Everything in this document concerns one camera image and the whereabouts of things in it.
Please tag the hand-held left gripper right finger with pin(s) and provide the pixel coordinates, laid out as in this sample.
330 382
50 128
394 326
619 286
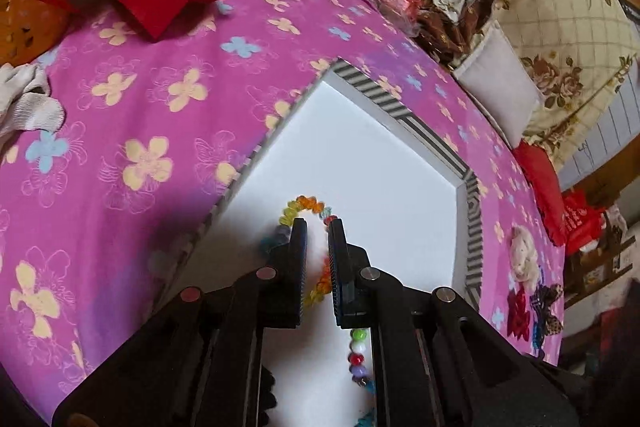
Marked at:
334 277

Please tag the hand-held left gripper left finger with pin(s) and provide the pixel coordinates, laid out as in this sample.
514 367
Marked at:
298 267

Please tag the white tray with striped border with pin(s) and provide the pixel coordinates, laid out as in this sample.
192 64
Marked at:
360 157

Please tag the red bow hair clip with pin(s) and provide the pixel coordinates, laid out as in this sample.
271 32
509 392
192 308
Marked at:
519 314

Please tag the cream fluffy scrunchie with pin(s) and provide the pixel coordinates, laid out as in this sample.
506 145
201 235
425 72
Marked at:
525 252

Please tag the leopard print hair bow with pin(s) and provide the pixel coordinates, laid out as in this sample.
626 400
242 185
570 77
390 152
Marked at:
549 307

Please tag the pink floral bed sheet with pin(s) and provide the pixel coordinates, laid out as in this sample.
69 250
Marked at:
150 107

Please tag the red frilled cushion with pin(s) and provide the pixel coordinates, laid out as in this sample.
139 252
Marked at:
542 187

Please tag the red plastic shopping bag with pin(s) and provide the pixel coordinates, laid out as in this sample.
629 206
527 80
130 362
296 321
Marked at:
580 219

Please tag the white pillow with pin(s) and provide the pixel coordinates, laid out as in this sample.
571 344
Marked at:
500 79

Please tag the wooden side cabinet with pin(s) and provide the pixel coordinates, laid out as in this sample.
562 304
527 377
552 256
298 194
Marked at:
600 267

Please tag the white cloth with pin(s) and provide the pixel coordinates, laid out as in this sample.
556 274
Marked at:
27 104

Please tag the cream floral quilt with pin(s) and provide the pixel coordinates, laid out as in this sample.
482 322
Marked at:
565 32

